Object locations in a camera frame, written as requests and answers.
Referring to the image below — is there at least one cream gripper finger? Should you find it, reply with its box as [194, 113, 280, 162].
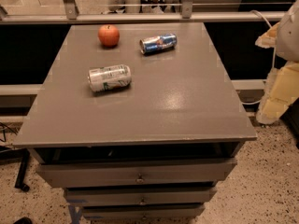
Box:
[256, 62, 299, 125]
[255, 22, 279, 49]

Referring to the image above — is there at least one silver green 7up can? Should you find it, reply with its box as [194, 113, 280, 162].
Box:
[88, 64, 132, 92]

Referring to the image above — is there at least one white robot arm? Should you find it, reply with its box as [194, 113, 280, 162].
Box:
[255, 1, 299, 124]

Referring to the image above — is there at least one blue silver Red Bull can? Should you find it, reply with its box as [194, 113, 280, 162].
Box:
[139, 33, 178, 54]

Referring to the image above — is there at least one top grey drawer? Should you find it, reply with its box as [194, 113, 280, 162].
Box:
[36, 158, 236, 188]

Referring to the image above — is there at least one grey drawer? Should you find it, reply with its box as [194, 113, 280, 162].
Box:
[36, 158, 236, 188]
[64, 186, 216, 206]
[82, 203, 205, 220]

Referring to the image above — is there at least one middle grey drawer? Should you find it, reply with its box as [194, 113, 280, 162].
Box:
[64, 186, 216, 206]

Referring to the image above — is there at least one grey drawer cabinet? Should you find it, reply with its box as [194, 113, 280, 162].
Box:
[12, 22, 258, 224]

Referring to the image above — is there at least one red apple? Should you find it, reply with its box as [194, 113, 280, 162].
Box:
[98, 24, 120, 47]

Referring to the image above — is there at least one bottom grey drawer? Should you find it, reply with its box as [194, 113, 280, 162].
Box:
[82, 203, 205, 220]

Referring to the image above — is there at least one black chair leg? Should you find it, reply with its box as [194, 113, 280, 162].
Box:
[0, 147, 30, 192]

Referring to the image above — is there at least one white cable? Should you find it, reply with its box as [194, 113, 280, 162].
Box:
[241, 9, 278, 105]

